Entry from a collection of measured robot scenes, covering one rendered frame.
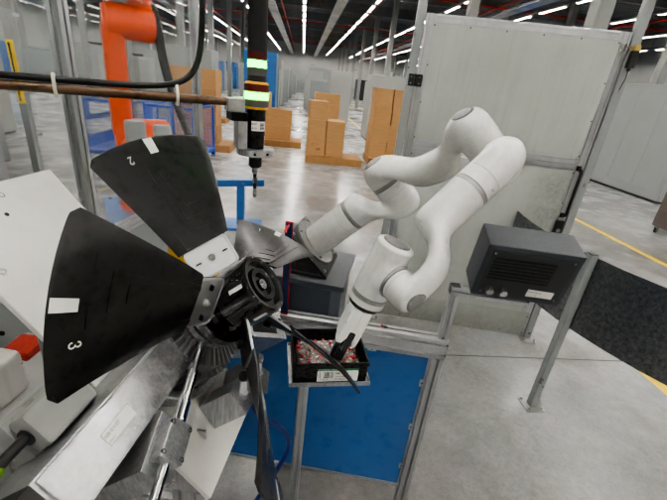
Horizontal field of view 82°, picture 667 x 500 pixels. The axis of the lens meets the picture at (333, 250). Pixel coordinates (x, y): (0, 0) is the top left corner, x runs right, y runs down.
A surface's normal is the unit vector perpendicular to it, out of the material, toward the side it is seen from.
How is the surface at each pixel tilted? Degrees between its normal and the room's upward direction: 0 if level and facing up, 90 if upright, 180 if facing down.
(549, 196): 90
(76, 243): 70
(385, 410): 90
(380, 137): 90
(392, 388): 90
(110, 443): 50
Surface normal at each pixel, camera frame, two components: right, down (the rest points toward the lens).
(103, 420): 0.82, -0.48
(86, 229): 0.87, -0.11
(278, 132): 0.11, 0.41
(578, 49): -0.12, 0.40
